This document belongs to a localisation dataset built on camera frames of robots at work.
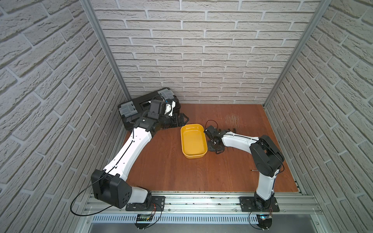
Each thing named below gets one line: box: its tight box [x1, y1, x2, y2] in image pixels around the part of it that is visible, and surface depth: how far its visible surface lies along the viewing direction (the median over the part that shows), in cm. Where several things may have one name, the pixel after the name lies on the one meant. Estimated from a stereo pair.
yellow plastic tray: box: [180, 123, 208, 160], surface depth 99 cm
